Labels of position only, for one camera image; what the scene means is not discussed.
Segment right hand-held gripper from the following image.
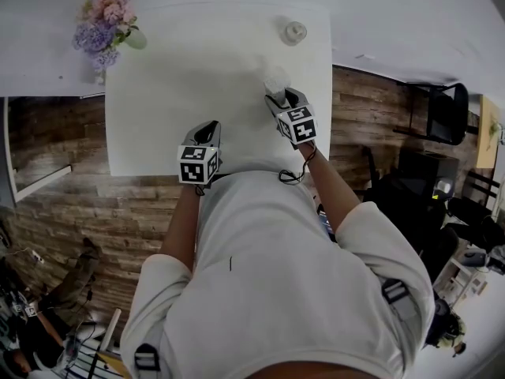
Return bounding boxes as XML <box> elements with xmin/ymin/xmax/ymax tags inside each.
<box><xmin>264</xmin><ymin>87</ymin><xmax>319</xmax><ymax>146</ymax></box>

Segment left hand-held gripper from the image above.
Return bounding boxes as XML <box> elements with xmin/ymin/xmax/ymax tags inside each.
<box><xmin>177</xmin><ymin>119</ymin><xmax>223</xmax><ymax>186</ymax></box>

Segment clear tub of cotton swabs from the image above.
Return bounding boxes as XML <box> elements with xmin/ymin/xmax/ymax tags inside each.
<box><xmin>262</xmin><ymin>66</ymin><xmax>294</xmax><ymax>109</ymax></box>

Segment clear plastic lid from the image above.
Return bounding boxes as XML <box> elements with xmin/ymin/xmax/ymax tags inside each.
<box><xmin>272</xmin><ymin>66</ymin><xmax>294</xmax><ymax>91</ymax></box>

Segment person's left forearm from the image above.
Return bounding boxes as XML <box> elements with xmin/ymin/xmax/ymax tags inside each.
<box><xmin>160</xmin><ymin>185</ymin><xmax>203</xmax><ymax>275</ymax></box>

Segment person's right forearm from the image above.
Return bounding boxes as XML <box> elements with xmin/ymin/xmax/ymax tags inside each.
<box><xmin>302</xmin><ymin>142</ymin><xmax>363</xmax><ymax>233</ymax></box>

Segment white square table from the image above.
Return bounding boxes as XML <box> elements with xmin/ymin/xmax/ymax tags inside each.
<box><xmin>103</xmin><ymin>1</ymin><xmax>333</xmax><ymax>178</ymax></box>

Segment black phone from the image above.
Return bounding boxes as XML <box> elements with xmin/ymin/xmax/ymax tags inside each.
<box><xmin>316</xmin><ymin>206</ymin><xmax>339</xmax><ymax>245</ymax></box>

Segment pink purple flowers in vase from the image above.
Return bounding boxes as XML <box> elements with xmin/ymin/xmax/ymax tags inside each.
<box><xmin>71</xmin><ymin>0</ymin><xmax>148</xmax><ymax>85</ymax></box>

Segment black folding chair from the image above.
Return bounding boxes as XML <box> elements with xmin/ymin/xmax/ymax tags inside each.
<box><xmin>393</xmin><ymin>81</ymin><xmax>470</xmax><ymax>147</ymax></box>

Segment person's white shirt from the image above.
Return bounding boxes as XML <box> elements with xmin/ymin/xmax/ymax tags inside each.
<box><xmin>119</xmin><ymin>169</ymin><xmax>436</xmax><ymax>379</ymax></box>

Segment yellow wooden table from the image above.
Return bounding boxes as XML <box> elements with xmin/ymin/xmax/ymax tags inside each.
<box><xmin>474</xmin><ymin>94</ymin><xmax>503</xmax><ymax>170</ymax></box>

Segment light wooden chair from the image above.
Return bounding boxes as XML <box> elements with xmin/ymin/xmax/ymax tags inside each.
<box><xmin>92</xmin><ymin>308</ymin><xmax>131</xmax><ymax>379</ymax></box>

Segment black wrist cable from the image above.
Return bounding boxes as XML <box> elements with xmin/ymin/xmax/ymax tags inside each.
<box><xmin>278</xmin><ymin>141</ymin><xmax>320</xmax><ymax>186</ymax></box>

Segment grey backpack strap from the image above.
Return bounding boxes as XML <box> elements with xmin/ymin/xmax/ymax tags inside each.
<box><xmin>133</xmin><ymin>343</ymin><xmax>162</xmax><ymax>373</ymax></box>
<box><xmin>380</xmin><ymin>277</ymin><xmax>420</xmax><ymax>320</ymax></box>

